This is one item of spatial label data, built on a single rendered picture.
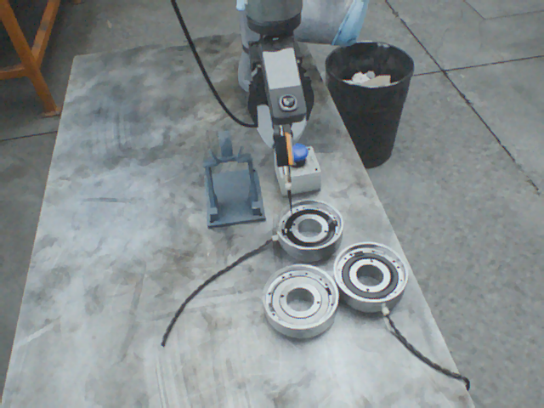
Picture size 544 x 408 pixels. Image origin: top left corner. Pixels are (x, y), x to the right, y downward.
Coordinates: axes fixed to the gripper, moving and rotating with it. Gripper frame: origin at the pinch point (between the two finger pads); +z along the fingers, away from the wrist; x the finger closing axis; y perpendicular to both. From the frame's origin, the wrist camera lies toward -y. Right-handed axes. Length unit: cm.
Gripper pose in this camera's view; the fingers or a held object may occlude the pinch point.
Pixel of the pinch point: (282, 142)
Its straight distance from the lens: 76.1
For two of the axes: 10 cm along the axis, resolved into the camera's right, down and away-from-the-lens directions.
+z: 0.7, 6.8, 7.3
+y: -1.2, -7.2, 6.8
